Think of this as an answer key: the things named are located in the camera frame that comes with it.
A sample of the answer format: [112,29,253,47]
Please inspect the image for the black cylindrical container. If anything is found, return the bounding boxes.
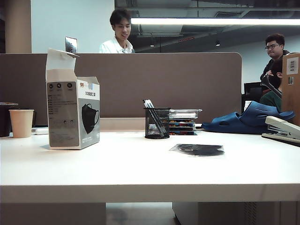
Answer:
[0,102,19,138]

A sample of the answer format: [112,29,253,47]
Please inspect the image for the clear pen with black cap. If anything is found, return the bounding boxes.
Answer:
[146,99,168,137]

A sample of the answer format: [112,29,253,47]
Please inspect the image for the person in white shirt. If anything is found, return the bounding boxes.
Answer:
[98,8,136,54]

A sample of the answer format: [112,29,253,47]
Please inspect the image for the black mesh pen holder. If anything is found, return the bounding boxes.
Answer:
[143,107,171,139]

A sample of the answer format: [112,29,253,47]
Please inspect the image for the person with glasses in black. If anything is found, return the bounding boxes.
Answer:
[259,33,292,93]

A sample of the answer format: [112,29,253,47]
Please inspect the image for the black mask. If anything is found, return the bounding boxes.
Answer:
[169,143,225,157]

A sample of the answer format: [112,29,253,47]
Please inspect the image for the person in green shirt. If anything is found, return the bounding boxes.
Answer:
[259,58,284,112]

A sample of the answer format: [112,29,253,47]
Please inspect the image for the white flat device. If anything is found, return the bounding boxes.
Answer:
[31,127,49,135]

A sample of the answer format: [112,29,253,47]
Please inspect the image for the brown desk partition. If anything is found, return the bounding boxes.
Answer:
[0,52,243,131]

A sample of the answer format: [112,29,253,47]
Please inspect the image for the beige paper cup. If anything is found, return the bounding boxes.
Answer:
[8,109,35,138]

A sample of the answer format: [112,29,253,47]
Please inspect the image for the blue rubber slipper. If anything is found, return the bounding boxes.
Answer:
[201,111,243,132]
[236,101,296,135]

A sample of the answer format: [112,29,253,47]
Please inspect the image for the metal wall switch plate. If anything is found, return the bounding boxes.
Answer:
[65,36,78,53]

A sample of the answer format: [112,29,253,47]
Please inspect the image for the pens in holder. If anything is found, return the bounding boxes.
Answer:
[142,99,163,135]

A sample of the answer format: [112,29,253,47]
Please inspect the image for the black computer monitor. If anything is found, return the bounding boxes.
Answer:
[243,82,263,102]

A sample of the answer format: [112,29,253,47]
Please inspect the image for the tall brown cardboard box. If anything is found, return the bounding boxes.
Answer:
[281,52,300,127]

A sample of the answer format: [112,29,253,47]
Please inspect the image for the grey white mask box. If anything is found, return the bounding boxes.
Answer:
[45,47,101,150]

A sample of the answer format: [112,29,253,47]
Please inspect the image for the clear plastic flat case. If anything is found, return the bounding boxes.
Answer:
[168,108,203,119]

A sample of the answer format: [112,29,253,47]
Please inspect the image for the beige desk stapler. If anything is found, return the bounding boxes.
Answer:
[261,115,300,148]

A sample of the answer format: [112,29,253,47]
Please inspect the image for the long ceiling light strip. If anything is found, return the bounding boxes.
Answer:
[130,17,300,25]

